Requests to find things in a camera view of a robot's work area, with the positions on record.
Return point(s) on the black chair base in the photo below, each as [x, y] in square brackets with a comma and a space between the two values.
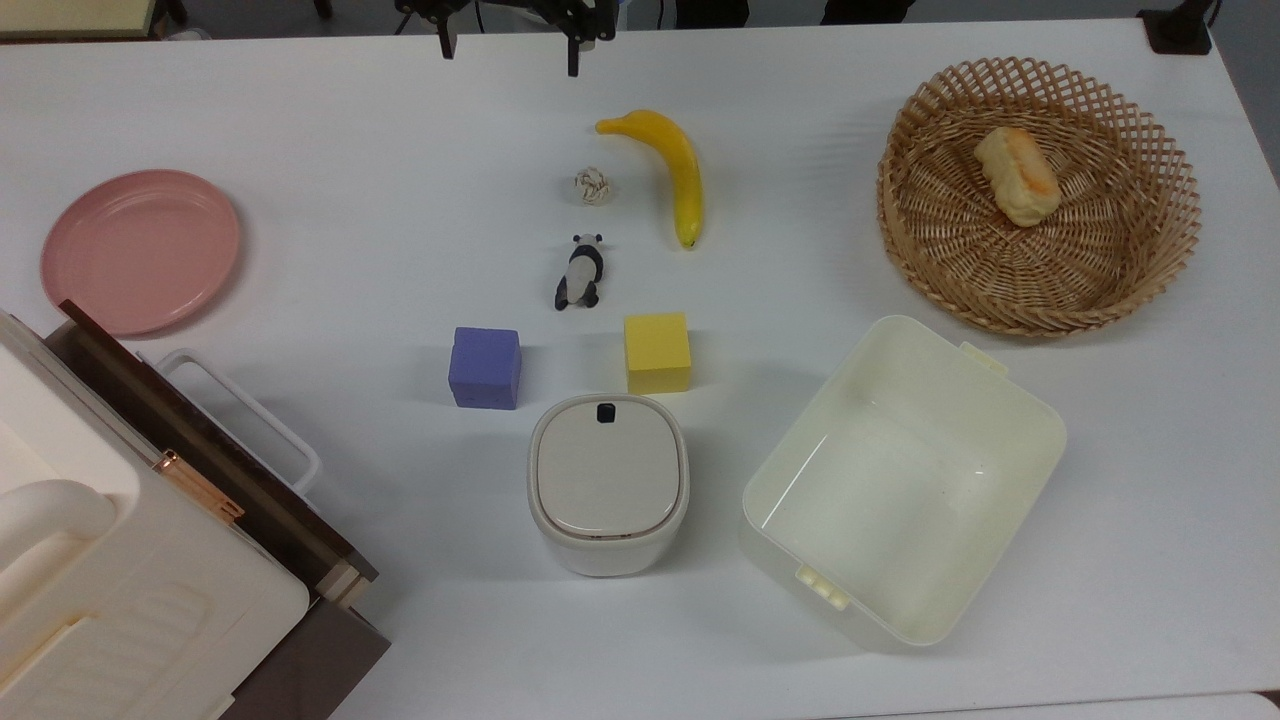
[866, 10]
[712, 12]

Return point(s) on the white plastic drawer cabinet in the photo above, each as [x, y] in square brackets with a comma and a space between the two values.
[120, 590]

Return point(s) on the white lidded bin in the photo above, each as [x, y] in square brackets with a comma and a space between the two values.
[607, 485]

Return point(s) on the small beige knotted ball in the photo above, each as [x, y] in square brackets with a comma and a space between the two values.
[592, 186]

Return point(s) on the cream plastic tub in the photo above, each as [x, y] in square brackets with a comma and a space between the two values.
[900, 480]

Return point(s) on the black stand base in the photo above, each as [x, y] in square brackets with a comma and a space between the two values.
[1180, 28]

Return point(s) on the yellow banana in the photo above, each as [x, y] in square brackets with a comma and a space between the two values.
[680, 165]

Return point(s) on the bread roll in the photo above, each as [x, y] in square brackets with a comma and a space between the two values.
[1018, 176]

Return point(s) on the pink plate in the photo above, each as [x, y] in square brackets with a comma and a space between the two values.
[140, 250]

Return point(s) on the copper latch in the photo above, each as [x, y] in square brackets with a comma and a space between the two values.
[198, 484]

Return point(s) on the panda figurine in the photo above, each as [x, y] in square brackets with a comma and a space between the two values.
[582, 272]

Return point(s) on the purple cube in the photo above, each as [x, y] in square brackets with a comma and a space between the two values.
[485, 368]

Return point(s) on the wicker basket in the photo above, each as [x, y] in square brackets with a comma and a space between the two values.
[1090, 260]

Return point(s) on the yellow cube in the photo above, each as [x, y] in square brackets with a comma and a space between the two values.
[657, 352]

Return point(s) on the yellow-topped side table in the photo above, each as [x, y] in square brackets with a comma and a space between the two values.
[75, 15]

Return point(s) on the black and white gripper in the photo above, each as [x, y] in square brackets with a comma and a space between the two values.
[540, 12]

